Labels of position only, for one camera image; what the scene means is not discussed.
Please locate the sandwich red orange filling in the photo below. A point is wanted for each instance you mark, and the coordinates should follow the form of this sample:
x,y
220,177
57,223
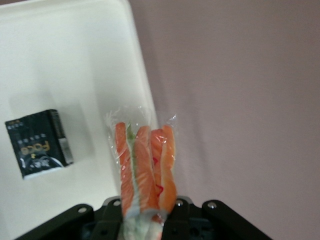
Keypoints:
x,y
145,162

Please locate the beige plastic tray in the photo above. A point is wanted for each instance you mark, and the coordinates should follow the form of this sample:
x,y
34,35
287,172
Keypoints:
x,y
62,50

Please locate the brown table cover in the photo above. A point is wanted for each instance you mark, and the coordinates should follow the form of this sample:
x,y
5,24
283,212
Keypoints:
x,y
237,87

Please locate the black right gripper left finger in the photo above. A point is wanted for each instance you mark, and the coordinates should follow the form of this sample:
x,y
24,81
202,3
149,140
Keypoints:
x,y
62,225

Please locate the small black snack box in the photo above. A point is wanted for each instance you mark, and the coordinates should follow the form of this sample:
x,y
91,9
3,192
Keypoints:
x,y
37,145

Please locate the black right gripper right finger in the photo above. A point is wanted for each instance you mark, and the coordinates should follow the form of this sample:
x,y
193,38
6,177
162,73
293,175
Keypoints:
x,y
237,227

